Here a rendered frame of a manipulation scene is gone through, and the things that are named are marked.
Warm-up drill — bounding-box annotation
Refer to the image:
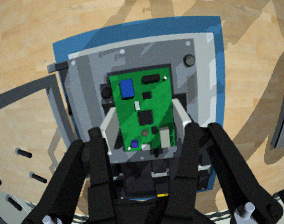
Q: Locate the green circuit board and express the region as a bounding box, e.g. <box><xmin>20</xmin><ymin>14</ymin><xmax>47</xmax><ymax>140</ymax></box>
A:
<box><xmin>109</xmin><ymin>67</ymin><xmax>175</xmax><ymax>152</ymax></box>

